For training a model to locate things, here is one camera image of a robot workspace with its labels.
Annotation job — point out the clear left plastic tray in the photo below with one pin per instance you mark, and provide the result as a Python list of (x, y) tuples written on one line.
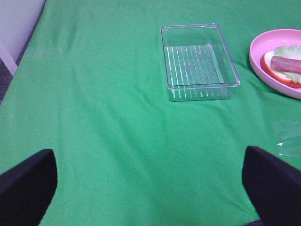
[(197, 62)]

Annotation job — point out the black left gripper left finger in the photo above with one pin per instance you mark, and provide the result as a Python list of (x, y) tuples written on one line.
[(27, 189)]

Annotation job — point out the green tablecloth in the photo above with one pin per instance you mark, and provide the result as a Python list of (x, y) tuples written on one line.
[(91, 86)]

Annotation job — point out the bread slice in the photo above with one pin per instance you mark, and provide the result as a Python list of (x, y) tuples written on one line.
[(265, 64)]

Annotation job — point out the pink round plate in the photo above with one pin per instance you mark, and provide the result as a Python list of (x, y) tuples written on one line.
[(268, 41)]

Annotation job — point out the green lettuce leaf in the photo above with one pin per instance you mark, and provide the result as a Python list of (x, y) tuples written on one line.
[(292, 52)]

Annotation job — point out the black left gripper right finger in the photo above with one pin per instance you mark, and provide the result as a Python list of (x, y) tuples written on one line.
[(273, 187)]

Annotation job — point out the bacon strip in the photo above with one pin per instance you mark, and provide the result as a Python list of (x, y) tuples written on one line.
[(286, 64)]

